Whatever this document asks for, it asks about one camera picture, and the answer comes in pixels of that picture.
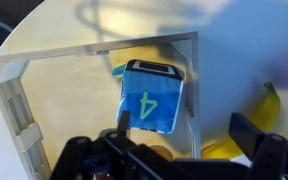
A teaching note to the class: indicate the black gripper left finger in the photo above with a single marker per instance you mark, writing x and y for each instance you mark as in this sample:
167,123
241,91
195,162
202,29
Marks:
84,156

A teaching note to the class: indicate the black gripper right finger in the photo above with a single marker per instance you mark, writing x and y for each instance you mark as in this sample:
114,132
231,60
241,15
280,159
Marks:
270,156

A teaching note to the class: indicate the wooden slatted crate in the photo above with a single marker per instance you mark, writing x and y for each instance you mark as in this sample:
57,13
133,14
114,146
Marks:
67,110

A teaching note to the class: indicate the blue number four plush cube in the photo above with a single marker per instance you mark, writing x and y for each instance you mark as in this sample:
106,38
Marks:
150,96

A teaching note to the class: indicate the yellow toy banana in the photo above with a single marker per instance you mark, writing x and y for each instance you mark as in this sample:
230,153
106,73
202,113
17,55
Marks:
267,110

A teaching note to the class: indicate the orange toy fruit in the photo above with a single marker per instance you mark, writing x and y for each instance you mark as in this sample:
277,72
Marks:
162,151

